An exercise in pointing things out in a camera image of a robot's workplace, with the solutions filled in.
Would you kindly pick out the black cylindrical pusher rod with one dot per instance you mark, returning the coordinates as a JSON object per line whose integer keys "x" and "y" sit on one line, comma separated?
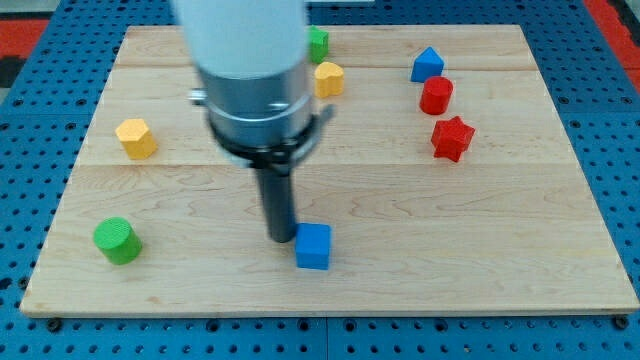
{"x": 278, "y": 203}

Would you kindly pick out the blue cube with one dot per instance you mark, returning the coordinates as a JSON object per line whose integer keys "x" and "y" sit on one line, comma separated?
{"x": 313, "y": 246}

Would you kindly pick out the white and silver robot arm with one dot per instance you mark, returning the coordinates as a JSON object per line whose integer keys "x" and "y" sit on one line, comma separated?
{"x": 251, "y": 58}

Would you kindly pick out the green block behind arm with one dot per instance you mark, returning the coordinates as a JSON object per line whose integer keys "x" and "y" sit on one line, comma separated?
{"x": 318, "y": 44}

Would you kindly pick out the red star block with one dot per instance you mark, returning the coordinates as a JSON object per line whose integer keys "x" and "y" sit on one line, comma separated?
{"x": 451, "y": 138}

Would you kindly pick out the yellow heart block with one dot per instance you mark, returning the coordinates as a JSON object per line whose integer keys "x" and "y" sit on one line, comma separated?
{"x": 329, "y": 80}

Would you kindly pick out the yellow hexagon block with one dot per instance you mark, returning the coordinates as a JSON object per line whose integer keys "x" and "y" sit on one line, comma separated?
{"x": 136, "y": 138}

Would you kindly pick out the green cylinder block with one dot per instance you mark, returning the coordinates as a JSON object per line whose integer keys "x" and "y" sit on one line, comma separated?
{"x": 117, "y": 240}

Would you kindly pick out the wooden board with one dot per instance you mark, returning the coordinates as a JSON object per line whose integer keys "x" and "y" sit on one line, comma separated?
{"x": 510, "y": 229}

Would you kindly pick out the red cylinder block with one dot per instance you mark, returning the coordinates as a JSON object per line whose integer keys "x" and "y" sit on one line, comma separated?
{"x": 436, "y": 95}

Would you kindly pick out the blue pentagon block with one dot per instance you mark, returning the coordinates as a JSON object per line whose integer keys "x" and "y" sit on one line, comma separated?
{"x": 426, "y": 65}

